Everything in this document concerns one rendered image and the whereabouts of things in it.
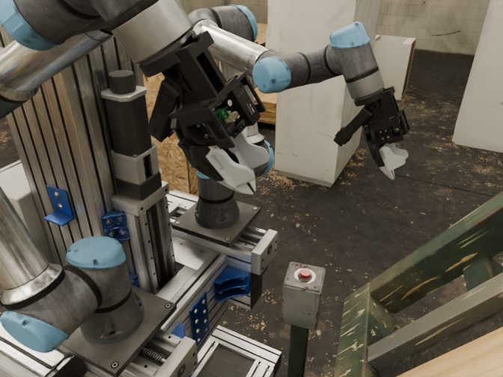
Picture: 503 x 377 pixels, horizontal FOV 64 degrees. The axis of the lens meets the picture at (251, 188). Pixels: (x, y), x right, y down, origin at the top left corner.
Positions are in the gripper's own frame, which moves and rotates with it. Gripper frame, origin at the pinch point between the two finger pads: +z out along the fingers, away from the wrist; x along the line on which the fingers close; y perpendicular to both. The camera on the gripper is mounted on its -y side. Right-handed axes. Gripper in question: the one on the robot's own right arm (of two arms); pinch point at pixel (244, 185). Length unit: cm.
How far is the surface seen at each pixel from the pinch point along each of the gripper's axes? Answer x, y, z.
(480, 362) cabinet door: 13, 15, 59
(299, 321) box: 19, -42, 76
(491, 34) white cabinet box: 373, -65, 154
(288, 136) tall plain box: 199, -181, 123
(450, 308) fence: 25, 6, 61
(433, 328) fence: 20, 3, 63
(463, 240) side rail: 47, 4, 62
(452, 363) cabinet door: 12, 9, 62
